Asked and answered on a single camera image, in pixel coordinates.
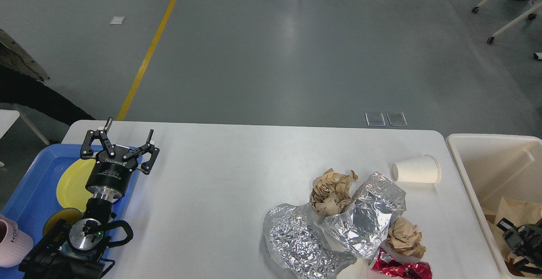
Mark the pink mug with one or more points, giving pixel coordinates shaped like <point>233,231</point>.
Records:
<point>14,243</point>

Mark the white plastic bin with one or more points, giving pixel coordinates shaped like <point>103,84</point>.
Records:
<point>492,166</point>

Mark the small brown paper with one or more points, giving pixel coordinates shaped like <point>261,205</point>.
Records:
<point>404,237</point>

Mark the crushed red can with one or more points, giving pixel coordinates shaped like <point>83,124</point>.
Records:
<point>385,264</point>

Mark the crumpled aluminium foil lower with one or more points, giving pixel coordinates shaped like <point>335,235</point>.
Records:
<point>295,242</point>

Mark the blue plastic tray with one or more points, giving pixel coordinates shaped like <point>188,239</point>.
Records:
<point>34,200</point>

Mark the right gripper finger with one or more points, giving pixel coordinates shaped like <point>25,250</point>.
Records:
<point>524,266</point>
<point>506,226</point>

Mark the brown paper ball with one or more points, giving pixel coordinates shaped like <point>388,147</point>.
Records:
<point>331,192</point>

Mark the brown paper bag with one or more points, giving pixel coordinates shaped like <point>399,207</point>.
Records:
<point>518,212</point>
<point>498,236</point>

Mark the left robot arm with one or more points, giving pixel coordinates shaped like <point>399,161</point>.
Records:
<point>75,251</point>

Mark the small white side table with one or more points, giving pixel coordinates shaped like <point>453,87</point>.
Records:
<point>8,118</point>

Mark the white chair base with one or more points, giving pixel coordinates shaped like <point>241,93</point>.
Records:
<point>510,12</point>

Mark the dark green mug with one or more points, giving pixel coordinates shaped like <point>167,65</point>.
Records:
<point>69,215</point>

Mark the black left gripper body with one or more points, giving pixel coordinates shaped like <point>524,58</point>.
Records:
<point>109,178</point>

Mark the crumpled aluminium foil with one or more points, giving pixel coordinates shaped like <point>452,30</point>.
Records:
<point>295,242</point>
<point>363,225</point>

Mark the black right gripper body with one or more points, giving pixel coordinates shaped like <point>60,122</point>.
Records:
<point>525,242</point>

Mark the crumpled aluminium foil upper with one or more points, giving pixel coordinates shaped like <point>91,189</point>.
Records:
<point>363,225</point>

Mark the white paper cup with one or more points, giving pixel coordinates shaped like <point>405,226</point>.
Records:
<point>422,169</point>

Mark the yellow plastic plate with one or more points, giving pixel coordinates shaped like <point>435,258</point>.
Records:
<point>71,189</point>

